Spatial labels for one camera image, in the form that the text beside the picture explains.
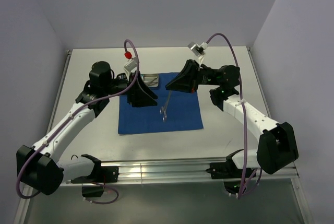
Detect metal instrument tray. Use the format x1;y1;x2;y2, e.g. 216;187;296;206
141;74;159;88

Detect steel needle holder forceps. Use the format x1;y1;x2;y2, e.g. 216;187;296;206
159;90;172;122

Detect blue surgical drape cloth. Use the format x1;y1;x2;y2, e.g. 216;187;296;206
118;73;204;135

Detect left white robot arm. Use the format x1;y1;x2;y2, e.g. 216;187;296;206
16;57;158;199

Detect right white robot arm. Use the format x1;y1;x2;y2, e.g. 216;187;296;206
165;60;299;178

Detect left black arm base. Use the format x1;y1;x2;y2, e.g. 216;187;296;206
70;166;119;201

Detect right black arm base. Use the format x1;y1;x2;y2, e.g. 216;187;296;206
206;156;243;180

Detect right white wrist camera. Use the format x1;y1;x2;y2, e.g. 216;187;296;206
187;42;208;65

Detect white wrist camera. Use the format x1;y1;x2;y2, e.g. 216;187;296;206
123;52;138;80
187;42;208;65

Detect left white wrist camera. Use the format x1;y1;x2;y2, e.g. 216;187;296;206
123;52;138;80

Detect aluminium extrusion rail frame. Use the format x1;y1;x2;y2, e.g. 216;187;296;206
13;46;314;224

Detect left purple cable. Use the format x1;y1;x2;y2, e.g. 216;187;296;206
16;39;143;205

